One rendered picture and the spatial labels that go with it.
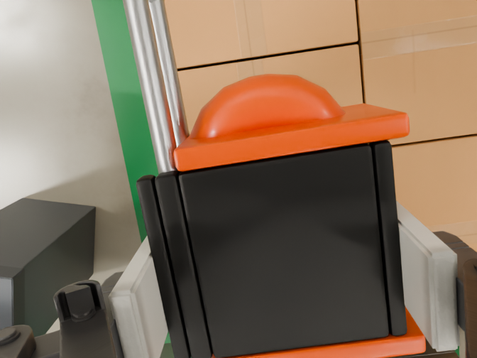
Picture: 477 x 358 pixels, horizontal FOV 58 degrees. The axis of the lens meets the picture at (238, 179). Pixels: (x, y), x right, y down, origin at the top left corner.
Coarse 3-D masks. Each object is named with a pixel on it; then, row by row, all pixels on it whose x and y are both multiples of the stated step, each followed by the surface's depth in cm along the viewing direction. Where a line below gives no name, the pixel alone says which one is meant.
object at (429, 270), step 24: (408, 216) 14; (408, 240) 13; (432, 240) 12; (408, 264) 13; (432, 264) 12; (456, 264) 12; (408, 288) 14; (432, 288) 12; (432, 312) 12; (456, 312) 12; (432, 336) 12; (456, 336) 12
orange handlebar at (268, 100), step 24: (216, 96) 15; (240, 96) 15; (264, 96) 14; (288, 96) 14; (312, 96) 14; (216, 120) 15; (240, 120) 15; (264, 120) 15; (288, 120) 15; (312, 120) 14
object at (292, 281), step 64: (320, 128) 13; (384, 128) 13; (192, 192) 14; (256, 192) 14; (320, 192) 14; (384, 192) 14; (256, 256) 14; (320, 256) 14; (384, 256) 14; (256, 320) 15; (320, 320) 15; (384, 320) 15
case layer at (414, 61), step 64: (192, 0) 78; (256, 0) 77; (320, 0) 77; (384, 0) 77; (448, 0) 76; (192, 64) 80; (256, 64) 80; (320, 64) 80; (384, 64) 79; (448, 64) 79; (192, 128) 83; (448, 128) 82; (448, 192) 85
